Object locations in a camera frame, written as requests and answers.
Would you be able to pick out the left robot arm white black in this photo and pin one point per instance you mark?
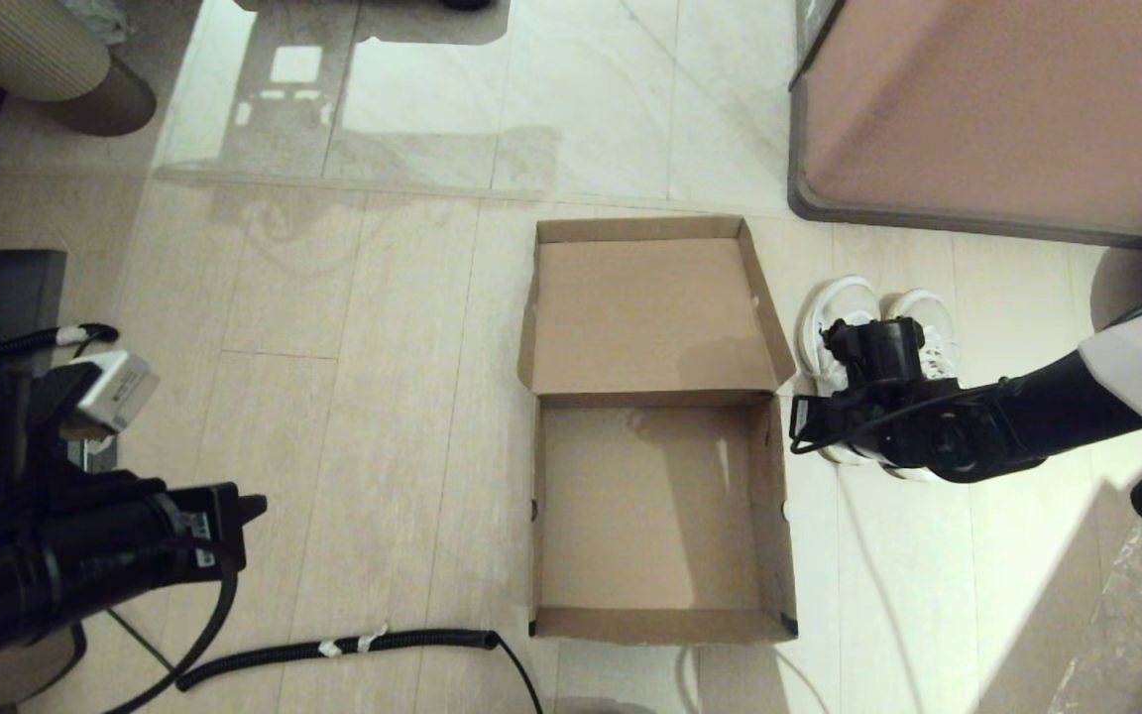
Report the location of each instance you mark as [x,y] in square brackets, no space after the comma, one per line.
[36,575]

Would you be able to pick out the white mesh sneaker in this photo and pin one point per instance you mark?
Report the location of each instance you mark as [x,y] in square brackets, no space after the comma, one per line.
[834,297]
[933,307]

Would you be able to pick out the brown cardboard shoe box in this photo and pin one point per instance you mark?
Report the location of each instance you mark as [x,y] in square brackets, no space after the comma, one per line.
[650,317]

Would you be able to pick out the brown cardboard carton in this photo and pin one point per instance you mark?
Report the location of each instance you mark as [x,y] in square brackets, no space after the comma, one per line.
[6,684]

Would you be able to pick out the ribbed beige round stool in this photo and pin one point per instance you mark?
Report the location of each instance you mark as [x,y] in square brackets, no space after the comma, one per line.
[26,50]

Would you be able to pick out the grey crumpled plastic bag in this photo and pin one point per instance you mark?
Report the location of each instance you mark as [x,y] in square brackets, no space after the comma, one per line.
[95,20]

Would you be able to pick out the black round object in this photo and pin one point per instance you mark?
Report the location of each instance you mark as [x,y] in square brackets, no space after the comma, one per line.
[464,5]

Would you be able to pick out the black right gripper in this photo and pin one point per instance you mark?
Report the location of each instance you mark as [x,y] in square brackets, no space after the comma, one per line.
[854,426]

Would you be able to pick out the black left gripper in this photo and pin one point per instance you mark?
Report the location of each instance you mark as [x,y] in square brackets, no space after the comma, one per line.
[204,526]

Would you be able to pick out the long black corrugated conduit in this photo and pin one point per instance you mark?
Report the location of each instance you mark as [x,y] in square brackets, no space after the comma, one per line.
[412,641]

